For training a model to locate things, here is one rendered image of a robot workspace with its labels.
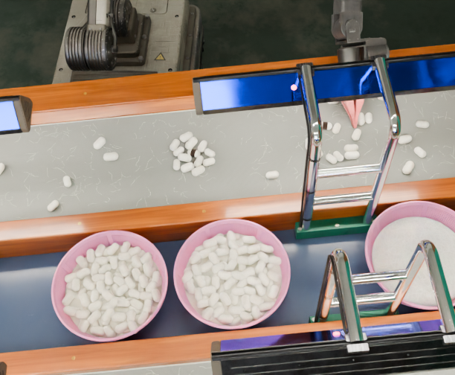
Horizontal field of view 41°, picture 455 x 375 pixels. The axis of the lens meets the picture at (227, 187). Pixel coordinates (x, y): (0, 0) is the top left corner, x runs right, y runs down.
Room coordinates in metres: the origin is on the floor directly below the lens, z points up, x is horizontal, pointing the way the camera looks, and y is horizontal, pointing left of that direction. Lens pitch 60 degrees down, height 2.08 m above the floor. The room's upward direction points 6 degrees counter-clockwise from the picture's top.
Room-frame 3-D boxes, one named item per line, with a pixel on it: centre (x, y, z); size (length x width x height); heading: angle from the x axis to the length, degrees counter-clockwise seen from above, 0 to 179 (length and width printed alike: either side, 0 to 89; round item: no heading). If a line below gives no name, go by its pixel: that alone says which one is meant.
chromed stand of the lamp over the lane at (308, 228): (0.73, -0.26, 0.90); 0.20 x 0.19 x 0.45; 89
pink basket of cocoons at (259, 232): (0.54, 0.01, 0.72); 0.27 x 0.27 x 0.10
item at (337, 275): (0.33, -0.25, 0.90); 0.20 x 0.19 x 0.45; 89
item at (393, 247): (0.53, -0.43, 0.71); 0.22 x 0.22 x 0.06
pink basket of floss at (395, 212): (0.53, -0.43, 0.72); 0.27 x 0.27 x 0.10
